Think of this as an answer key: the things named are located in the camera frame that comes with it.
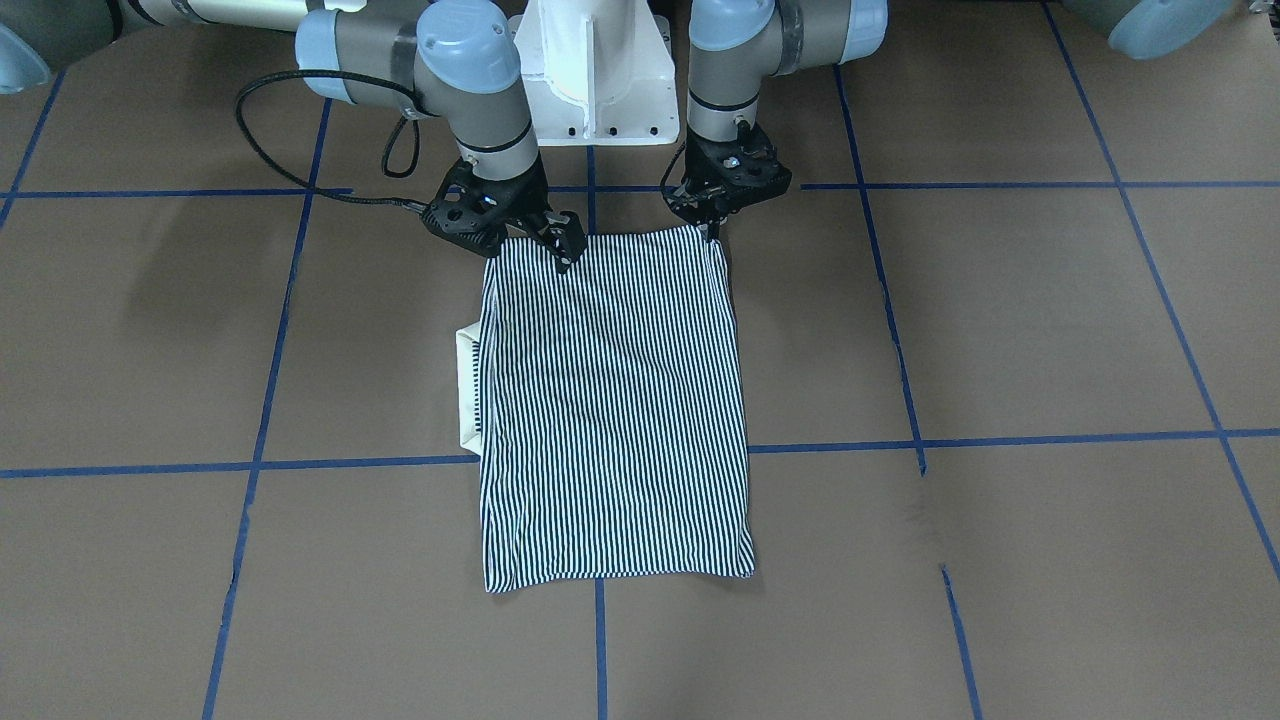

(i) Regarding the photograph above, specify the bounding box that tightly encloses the blue white striped polo shirt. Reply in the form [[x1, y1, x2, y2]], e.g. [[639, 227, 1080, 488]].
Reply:
[[457, 225, 755, 593]]

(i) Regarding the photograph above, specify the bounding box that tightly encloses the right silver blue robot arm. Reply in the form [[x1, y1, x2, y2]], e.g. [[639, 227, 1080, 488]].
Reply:
[[1, 1, 588, 272]]

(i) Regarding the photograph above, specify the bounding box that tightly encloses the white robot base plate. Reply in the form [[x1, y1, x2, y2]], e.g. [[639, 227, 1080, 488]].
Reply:
[[509, 1, 682, 149]]

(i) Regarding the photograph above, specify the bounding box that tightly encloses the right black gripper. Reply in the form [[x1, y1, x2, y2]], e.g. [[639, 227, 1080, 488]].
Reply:
[[420, 158, 588, 273]]

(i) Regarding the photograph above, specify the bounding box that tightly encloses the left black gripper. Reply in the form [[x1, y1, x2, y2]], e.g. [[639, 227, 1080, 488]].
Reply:
[[660, 122, 794, 238]]

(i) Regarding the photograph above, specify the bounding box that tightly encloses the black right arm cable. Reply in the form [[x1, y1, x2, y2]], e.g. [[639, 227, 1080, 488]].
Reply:
[[234, 70, 442, 213]]

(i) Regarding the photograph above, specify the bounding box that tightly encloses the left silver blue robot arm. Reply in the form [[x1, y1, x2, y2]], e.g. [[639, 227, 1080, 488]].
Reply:
[[662, 1, 1245, 237]]

